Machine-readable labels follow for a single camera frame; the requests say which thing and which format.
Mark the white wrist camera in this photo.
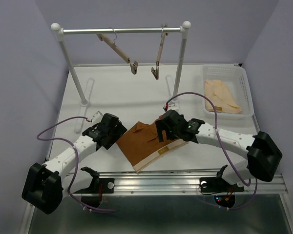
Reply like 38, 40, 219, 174
163, 102, 179, 112
91, 111, 103, 124

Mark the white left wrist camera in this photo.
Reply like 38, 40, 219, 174
91, 111, 103, 124

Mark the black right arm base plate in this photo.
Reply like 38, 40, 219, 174
200, 177, 244, 193

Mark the white plastic basket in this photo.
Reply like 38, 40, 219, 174
201, 64, 254, 119

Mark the aluminium mounting rail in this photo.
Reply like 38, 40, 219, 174
31, 170, 289, 197

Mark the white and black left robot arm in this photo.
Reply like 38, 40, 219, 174
21, 113, 127, 215

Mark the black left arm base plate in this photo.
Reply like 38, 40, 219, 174
71, 177, 115, 194

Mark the white metal clothes rack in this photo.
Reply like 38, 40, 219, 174
50, 20, 192, 133

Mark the brown boxer underwear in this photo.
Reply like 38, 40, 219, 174
116, 121, 187, 173

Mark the beige underwear in basket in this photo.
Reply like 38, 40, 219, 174
204, 79, 242, 114

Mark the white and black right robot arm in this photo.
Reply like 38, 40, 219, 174
155, 110, 282, 190

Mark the wooden clip hanger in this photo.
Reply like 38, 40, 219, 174
97, 28, 138, 75
151, 23, 168, 80

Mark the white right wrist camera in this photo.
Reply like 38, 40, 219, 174
163, 102, 179, 112

